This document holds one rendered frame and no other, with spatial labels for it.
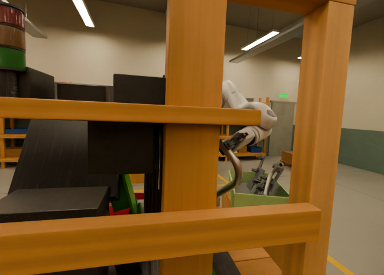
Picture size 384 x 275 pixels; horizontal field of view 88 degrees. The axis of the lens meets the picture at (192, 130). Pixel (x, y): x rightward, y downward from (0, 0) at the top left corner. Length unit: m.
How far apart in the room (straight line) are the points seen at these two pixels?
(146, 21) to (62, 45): 2.45
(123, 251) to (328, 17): 0.79
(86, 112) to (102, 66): 6.15
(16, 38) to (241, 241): 0.69
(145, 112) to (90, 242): 0.30
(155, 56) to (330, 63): 6.18
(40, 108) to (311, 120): 0.68
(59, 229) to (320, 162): 0.69
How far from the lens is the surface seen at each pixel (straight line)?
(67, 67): 6.75
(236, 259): 1.08
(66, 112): 0.47
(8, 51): 0.59
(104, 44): 6.73
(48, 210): 0.71
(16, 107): 0.50
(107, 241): 0.52
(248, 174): 2.14
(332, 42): 0.73
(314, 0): 0.74
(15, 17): 0.61
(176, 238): 0.52
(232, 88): 1.12
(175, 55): 0.50
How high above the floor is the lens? 1.52
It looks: 5 degrees down
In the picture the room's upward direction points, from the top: 2 degrees clockwise
